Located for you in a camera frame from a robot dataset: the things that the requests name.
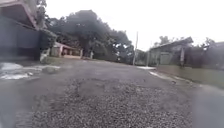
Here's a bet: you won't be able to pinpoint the pale utility pole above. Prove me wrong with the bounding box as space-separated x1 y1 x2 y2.
132 31 139 67

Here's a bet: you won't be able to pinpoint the grey gravel asphalt road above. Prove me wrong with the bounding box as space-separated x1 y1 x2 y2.
0 57 224 128

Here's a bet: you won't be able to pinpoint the large dark green trees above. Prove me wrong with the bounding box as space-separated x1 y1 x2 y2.
35 0 136 65

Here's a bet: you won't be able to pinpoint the grey-green building with sloped roof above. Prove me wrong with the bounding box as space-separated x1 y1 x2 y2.
146 36 195 67

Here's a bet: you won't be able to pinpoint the grass patch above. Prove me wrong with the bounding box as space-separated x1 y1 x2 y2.
41 56 64 66

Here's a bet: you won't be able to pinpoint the dark fence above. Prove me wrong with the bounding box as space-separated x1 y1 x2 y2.
183 41 224 71

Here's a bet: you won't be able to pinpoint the dark building with red roof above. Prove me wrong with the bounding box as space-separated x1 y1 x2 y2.
0 0 51 62

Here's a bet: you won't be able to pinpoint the pale concrete patch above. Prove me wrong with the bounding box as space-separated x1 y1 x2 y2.
0 61 61 81

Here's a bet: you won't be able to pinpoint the small building with pale wall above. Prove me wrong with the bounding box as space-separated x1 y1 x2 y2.
49 41 84 60

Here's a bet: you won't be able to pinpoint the low pale green wall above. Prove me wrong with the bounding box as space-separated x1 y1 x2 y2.
155 64 224 88

